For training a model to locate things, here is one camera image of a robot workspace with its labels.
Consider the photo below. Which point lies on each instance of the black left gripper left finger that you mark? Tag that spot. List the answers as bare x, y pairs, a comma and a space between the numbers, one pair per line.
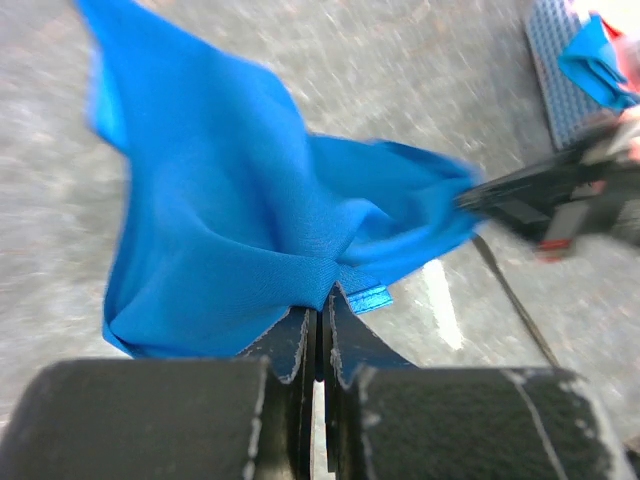
280, 442

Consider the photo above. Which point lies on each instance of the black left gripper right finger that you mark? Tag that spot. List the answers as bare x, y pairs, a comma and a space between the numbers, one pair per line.
348, 347

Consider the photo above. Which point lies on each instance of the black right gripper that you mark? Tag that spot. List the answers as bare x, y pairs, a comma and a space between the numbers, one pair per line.
590, 187

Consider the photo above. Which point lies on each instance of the blue satin napkin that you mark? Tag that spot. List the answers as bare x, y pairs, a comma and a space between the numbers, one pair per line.
236, 212

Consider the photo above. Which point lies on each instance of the white plastic basket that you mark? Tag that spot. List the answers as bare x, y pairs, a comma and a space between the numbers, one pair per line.
550, 25

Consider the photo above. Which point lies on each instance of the blue cloth in basket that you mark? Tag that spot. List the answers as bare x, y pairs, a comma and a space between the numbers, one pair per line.
590, 62

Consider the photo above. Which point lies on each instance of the salmon pink cloth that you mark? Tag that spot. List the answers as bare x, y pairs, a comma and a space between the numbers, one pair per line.
624, 38

